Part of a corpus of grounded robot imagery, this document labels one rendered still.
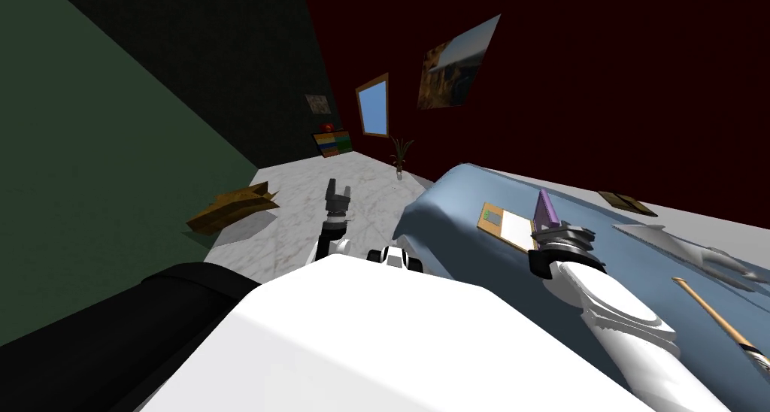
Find brown flat cardboard box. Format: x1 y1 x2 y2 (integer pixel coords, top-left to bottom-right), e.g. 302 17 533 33
186 181 281 236

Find colourful low shelf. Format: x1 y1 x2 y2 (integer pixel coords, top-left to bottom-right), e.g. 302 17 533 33
311 123 353 160

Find brown flat book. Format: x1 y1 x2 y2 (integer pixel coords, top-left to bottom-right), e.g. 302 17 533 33
598 190 659 218

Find small dark wall picture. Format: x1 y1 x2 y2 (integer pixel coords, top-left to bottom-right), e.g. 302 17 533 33
304 93 334 117

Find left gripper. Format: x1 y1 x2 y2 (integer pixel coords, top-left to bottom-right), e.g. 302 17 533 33
324 179 353 222

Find tan clipboard with white paper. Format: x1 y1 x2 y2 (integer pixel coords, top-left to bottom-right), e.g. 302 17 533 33
477 202 538 254

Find blue bed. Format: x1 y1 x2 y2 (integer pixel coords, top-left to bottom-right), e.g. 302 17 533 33
393 162 770 412

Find purple pointed object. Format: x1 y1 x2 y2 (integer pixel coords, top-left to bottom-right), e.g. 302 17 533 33
532 188 562 230

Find grey long pointed object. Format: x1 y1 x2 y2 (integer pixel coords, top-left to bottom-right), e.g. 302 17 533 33
612 222 770 292

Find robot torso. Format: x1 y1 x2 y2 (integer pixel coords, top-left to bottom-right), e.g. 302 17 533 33
135 246 656 412

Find wood-framed blue window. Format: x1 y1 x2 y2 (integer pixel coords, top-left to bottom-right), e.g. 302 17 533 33
355 72 390 139

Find wooden baseball bat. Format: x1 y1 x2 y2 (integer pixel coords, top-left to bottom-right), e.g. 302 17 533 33
671 276 770 382

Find potted green plant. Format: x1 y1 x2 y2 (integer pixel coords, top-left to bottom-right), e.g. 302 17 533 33
389 135 416 181

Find large landscape wall picture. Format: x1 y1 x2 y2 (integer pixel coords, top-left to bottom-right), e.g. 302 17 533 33
416 14 502 111

